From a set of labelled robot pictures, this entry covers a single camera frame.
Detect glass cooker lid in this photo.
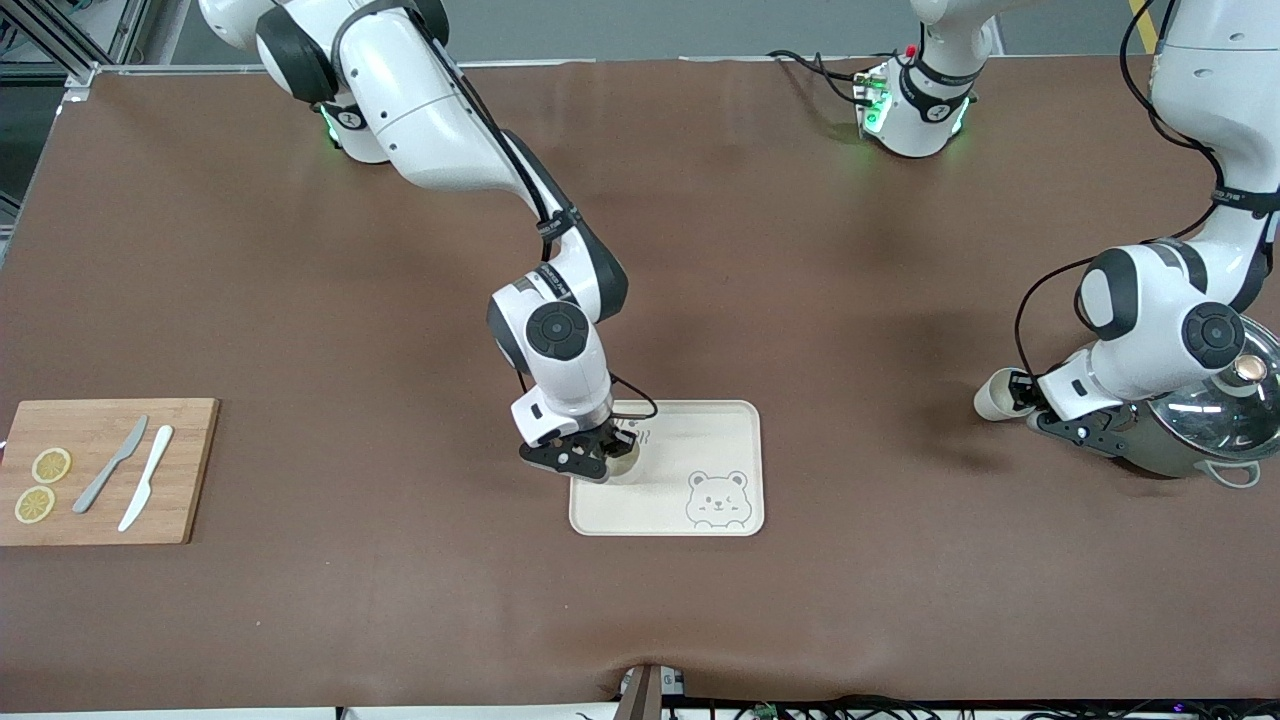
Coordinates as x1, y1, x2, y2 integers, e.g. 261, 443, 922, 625
1148, 315, 1280, 463

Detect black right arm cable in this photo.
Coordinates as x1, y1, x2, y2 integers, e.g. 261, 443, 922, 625
330, 0, 661, 426

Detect white plastic knife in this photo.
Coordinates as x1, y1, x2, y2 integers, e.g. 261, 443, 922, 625
117, 425, 175, 533

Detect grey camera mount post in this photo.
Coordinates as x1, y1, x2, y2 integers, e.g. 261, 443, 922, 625
618, 663, 689, 720

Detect beige bear print tray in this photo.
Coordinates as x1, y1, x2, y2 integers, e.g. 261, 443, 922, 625
569, 399, 766, 538

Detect black left base cable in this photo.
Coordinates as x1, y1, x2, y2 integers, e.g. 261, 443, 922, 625
768, 48, 871, 106

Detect bamboo cutting board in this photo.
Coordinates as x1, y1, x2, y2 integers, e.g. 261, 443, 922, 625
0, 398, 221, 547

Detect aluminium frame profile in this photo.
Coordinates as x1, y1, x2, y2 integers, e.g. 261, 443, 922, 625
0, 0, 151, 81

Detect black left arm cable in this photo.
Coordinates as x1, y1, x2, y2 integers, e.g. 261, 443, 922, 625
1013, 0, 1231, 381

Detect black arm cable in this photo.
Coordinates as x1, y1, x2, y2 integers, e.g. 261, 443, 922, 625
330, 0, 661, 426
1013, 0, 1231, 381

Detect grey plastic knife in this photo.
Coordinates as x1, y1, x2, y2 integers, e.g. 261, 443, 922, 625
72, 415, 150, 515

